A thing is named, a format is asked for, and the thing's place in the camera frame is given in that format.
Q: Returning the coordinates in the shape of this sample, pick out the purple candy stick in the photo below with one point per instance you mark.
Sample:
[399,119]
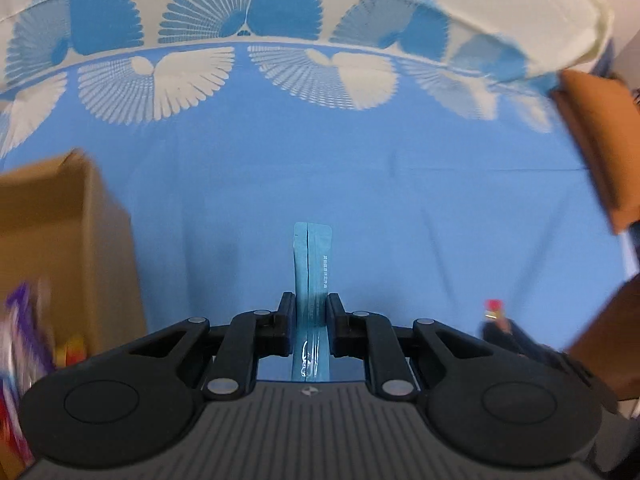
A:
[25,340]

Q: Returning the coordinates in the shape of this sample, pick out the orange brown pillow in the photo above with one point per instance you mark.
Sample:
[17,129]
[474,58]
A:
[600,135]

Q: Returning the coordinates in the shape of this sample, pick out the light blue sachet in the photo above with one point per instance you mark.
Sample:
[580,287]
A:
[312,260]

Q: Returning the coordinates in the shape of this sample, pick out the cardboard box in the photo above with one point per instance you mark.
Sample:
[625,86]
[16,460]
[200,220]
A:
[100,260]

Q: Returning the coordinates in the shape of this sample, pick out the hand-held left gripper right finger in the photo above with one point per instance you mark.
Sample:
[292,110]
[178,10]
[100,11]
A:
[336,322]

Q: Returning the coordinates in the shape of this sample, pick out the blue white printed bed sheet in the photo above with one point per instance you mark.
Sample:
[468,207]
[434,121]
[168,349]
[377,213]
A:
[350,170]

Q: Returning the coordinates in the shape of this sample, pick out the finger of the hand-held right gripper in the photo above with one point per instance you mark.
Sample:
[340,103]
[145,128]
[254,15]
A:
[520,342]

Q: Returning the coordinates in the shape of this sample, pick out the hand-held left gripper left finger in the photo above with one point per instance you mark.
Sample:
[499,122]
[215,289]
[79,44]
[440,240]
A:
[287,322]

